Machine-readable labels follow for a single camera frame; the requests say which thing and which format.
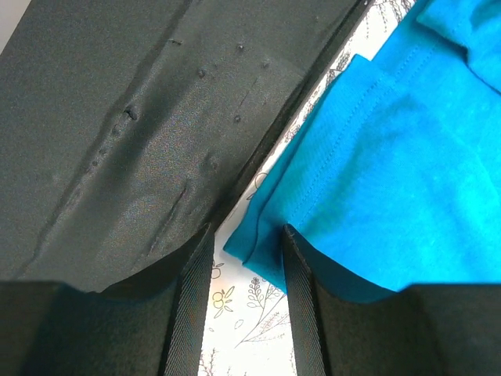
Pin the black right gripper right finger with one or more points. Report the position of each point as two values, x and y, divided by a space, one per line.
343 324

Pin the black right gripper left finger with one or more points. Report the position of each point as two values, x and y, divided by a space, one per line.
151 323

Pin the blue t shirt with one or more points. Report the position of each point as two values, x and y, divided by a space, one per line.
396 173

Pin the floral table mat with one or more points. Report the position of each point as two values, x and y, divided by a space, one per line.
247 329

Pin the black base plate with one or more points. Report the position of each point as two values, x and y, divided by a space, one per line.
127 125

